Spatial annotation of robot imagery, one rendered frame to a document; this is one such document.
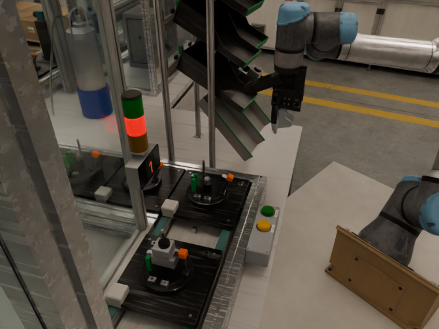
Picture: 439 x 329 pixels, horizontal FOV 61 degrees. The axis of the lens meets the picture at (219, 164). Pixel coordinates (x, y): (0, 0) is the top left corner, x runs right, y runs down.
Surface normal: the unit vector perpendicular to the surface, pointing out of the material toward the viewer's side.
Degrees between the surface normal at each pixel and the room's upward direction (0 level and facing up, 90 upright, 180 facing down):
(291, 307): 0
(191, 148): 0
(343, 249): 90
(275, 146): 0
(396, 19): 90
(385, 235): 28
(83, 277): 90
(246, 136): 45
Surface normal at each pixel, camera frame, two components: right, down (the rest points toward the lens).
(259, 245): 0.00, -0.81
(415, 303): -0.75, 0.39
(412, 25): -0.42, 0.54
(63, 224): 0.96, 0.16
